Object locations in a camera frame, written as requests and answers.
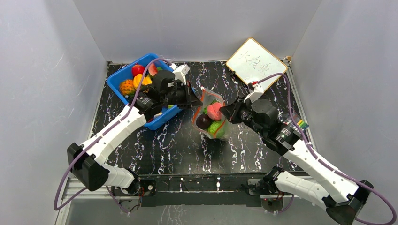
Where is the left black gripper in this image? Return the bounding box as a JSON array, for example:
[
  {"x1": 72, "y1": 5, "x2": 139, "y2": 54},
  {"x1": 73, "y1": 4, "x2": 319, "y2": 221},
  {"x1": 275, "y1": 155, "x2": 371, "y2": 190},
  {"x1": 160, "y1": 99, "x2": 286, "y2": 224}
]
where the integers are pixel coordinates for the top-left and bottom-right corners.
[{"x1": 161, "y1": 82, "x2": 203, "y2": 110}]

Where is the toy peach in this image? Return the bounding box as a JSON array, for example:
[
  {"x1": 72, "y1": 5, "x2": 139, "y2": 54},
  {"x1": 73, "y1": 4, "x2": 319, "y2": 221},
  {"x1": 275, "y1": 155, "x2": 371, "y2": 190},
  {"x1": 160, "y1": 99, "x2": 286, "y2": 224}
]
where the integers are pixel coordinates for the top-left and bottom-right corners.
[{"x1": 206, "y1": 102, "x2": 222, "y2": 121}]

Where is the green toy lettuce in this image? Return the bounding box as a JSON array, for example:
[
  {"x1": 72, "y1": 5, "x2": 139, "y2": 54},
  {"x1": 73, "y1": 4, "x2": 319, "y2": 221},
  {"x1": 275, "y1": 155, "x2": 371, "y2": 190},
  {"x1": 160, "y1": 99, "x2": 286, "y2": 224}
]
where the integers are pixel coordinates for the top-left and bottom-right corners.
[{"x1": 201, "y1": 100, "x2": 228, "y2": 139}]

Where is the green toy custard apple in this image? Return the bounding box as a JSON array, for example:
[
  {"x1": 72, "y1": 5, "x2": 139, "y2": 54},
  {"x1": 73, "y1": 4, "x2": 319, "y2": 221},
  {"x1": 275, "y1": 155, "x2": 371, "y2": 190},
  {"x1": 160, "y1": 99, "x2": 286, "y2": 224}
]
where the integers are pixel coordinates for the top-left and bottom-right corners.
[{"x1": 207, "y1": 121, "x2": 225, "y2": 136}]

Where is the dark toy plum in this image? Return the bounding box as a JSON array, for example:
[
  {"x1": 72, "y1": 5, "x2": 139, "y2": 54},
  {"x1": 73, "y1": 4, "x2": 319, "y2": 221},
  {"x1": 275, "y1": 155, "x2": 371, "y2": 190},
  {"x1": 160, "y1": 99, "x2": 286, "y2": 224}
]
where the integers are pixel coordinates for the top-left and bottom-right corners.
[{"x1": 195, "y1": 114, "x2": 213, "y2": 130}]

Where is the clear zip top bag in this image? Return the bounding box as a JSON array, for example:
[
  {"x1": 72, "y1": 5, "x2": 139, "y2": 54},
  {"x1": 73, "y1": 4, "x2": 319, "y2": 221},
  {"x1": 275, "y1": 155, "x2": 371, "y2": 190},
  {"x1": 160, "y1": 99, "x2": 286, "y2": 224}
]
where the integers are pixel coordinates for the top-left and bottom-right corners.
[{"x1": 192, "y1": 86, "x2": 230, "y2": 141}]

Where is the yellow toy bell pepper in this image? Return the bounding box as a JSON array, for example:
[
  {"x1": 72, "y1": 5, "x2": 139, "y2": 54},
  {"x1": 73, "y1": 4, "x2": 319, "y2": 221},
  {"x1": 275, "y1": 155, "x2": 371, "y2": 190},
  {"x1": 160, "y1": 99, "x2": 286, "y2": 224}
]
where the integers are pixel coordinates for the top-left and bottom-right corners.
[{"x1": 133, "y1": 74, "x2": 152, "y2": 90}]

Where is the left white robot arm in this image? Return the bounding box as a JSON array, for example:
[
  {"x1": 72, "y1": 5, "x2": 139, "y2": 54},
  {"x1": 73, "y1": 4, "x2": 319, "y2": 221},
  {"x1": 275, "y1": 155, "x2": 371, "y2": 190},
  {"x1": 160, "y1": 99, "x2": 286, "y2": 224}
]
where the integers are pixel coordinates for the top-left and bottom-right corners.
[{"x1": 67, "y1": 65, "x2": 203, "y2": 195}]

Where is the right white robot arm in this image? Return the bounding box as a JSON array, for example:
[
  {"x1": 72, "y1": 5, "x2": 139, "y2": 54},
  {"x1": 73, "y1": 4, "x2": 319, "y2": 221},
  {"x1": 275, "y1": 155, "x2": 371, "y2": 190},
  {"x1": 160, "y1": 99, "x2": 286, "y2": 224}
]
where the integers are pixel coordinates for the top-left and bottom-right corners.
[{"x1": 220, "y1": 98, "x2": 370, "y2": 225}]

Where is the toy watermelon slice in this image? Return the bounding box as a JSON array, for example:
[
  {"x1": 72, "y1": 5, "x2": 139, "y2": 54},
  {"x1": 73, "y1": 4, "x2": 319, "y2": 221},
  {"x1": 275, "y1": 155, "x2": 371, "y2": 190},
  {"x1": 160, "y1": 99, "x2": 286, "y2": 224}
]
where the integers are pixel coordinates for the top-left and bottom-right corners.
[{"x1": 148, "y1": 63, "x2": 158, "y2": 77}]

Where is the white dry-erase board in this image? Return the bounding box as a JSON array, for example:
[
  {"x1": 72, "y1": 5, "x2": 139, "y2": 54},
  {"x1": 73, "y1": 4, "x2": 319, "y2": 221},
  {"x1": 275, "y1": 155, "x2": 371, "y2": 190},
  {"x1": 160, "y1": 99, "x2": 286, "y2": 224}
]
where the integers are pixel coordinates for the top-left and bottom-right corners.
[{"x1": 226, "y1": 38, "x2": 288, "y2": 85}]

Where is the red toy pomegranate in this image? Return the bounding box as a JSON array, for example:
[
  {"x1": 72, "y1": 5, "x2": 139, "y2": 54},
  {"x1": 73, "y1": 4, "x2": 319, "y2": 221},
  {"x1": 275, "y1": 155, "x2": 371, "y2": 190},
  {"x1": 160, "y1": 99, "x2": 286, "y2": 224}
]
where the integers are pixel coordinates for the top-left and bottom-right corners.
[{"x1": 131, "y1": 63, "x2": 145, "y2": 77}]

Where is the orange toy pineapple fruit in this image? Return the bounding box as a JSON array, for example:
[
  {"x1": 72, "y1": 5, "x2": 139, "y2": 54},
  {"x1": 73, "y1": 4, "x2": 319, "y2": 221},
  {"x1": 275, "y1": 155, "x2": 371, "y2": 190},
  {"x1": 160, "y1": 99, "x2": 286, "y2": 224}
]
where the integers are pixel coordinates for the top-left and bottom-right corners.
[{"x1": 119, "y1": 79, "x2": 136, "y2": 98}]

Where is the pack of coloured markers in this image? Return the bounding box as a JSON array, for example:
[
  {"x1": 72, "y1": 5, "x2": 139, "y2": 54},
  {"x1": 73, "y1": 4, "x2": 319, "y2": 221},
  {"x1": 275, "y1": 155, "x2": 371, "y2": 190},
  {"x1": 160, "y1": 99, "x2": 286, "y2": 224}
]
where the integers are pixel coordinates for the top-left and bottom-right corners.
[{"x1": 287, "y1": 114, "x2": 309, "y2": 131}]

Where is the blue plastic bin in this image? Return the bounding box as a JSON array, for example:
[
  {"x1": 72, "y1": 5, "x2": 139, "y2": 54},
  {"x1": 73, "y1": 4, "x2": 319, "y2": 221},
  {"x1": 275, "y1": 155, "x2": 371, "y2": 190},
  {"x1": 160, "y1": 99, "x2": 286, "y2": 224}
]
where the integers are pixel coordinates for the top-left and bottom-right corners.
[{"x1": 107, "y1": 53, "x2": 182, "y2": 130}]

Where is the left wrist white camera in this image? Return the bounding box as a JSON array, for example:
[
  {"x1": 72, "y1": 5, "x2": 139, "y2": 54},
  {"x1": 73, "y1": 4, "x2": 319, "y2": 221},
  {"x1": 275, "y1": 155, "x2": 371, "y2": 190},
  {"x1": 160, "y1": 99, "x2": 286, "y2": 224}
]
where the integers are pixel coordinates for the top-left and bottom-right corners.
[{"x1": 169, "y1": 63, "x2": 190, "y2": 84}]

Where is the wrist white camera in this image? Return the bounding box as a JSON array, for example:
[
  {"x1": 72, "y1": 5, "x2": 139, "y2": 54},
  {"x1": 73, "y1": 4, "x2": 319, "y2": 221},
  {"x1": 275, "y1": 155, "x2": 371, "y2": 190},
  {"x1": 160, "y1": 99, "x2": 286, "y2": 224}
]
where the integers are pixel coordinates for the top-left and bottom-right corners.
[
  {"x1": 169, "y1": 63, "x2": 190, "y2": 84},
  {"x1": 244, "y1": 81, "x2": 265, "y2": 103}
]

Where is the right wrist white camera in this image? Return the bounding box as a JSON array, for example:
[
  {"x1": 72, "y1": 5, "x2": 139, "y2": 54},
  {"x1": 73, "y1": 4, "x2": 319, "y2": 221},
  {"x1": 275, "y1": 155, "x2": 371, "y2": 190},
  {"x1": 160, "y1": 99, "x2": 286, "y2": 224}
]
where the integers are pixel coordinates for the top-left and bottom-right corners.
[{"x1": 244, "y1": 81, "x2": 265, "y2": 103}]

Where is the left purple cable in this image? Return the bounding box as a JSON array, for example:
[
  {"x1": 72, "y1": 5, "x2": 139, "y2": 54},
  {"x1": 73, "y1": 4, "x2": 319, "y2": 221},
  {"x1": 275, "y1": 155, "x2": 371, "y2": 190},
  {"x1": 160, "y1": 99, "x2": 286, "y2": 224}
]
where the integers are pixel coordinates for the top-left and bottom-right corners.
[{"x1": 53, "y1": 58, "x2": 173, "y2": 215}]

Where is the purple cable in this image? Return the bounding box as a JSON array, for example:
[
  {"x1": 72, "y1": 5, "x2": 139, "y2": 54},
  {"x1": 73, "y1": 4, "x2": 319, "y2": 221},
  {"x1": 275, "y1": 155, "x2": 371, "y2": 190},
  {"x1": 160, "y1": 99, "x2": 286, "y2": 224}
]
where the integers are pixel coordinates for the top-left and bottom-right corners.
[
  {"x1": 53, "y1": 58, "x2": 173, "y2": 215},
  {"x1": 252, "y1": 73, "x2": 398, "y2": 225}
]

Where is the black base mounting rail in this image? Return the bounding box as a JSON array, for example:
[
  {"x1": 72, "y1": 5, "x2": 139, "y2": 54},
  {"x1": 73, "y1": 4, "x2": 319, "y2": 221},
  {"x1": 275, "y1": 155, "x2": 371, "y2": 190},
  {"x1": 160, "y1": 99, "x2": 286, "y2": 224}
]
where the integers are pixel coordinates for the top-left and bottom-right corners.
[{"x1": 62, "y1": 171, "x2": 314, "y2": 208}]

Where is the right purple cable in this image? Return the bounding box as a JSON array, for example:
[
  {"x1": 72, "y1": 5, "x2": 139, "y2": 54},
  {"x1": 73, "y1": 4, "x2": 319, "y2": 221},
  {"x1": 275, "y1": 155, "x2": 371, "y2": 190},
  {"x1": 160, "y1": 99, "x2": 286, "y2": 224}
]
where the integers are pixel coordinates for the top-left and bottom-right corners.
[{"x1": 252, "y1": 73, "x2": 398, "y2": 225}]

